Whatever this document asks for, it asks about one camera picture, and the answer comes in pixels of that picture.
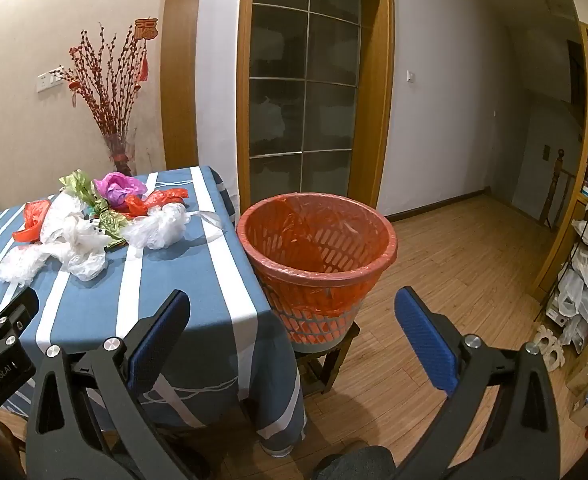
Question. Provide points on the blue white striped tablecloth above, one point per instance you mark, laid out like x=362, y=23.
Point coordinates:
x=183, y=280

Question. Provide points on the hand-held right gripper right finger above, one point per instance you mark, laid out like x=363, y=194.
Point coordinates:
x=426, y=340

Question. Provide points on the wooden bookcase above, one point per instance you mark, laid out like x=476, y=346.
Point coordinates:
x=569, y=200

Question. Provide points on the orange plastic trash basket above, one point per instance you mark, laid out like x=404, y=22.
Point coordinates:
x=319, y=320

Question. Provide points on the wooden stair post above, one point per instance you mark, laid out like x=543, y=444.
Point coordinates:
x=556, y=185

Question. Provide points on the person's leg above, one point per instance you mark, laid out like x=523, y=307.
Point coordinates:
x=356, y=465

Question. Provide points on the clear plastic strip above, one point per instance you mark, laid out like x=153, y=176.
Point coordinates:
x=213, y=220

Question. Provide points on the wooden wall trim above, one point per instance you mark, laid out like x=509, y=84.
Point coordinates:
x=181, y=60

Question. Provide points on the dark wooden stool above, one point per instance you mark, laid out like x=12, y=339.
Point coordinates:
x=336, y=355

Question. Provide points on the white moulded object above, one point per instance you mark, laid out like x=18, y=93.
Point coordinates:
x=549, y=349

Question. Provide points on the metal rack with white bags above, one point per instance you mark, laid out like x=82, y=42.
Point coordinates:
x=586, y=280

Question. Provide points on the purple plastic bag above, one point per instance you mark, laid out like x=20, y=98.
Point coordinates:
x=119, y=187

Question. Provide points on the olive green plastic wrapper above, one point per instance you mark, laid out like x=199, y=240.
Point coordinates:
x=113, y=227

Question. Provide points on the wooden framed glass door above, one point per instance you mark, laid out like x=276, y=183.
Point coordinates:
x=304, y=75

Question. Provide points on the white wall outlet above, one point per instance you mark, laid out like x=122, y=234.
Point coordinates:
x=49, y=80

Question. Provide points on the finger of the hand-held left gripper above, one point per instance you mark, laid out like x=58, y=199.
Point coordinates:
x=18, y=312

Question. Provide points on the white black-spotted plastic bag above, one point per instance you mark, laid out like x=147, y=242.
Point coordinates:
x=87, y=255

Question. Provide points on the lime green plastic wrapper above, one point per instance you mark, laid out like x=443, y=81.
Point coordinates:
x=77, y=186

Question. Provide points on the glass vase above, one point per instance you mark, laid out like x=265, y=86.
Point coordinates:
x=119, y=152

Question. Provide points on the red plastic bag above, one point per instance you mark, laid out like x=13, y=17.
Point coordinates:
x=33, y=220
x=159, y=197

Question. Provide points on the red berry branch bouquet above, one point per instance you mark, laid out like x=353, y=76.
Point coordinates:
x=104, y=85

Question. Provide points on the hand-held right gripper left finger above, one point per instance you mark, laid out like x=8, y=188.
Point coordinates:
x=159, y=340

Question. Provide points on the red hanging ornament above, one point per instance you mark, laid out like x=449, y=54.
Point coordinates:
x=145, y=29

